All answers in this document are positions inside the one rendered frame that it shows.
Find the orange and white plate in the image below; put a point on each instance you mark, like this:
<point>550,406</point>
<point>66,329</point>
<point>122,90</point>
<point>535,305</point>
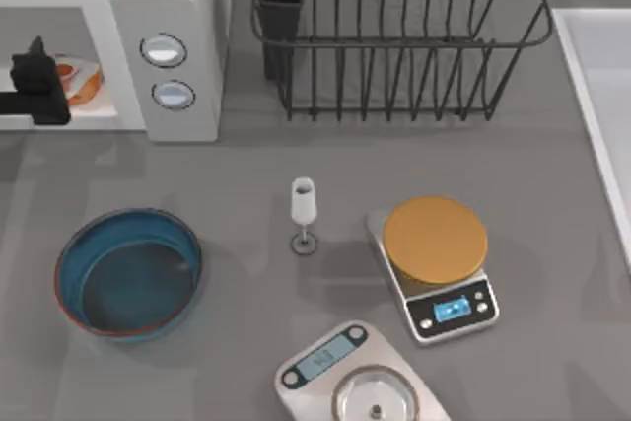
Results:
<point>85,86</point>

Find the large round microwave knob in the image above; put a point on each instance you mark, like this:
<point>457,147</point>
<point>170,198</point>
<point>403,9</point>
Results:
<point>163,50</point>

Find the small round microwave knob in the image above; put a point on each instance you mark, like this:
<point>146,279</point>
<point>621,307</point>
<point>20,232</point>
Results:
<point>173,94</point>

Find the pale microwave oven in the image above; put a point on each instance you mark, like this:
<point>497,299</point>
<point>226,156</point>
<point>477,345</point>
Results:
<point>167,12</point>

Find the blue bowl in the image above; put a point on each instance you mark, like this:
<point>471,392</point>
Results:
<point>128,278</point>

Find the white champagne glass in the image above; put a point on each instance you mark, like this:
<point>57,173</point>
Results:
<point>302,204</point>

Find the silver kitchen scale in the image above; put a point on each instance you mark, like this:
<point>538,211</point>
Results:
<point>345,367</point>

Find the kitchen scale with gold platter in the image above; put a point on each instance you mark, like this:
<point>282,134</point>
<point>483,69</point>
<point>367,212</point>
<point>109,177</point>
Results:
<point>436,253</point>

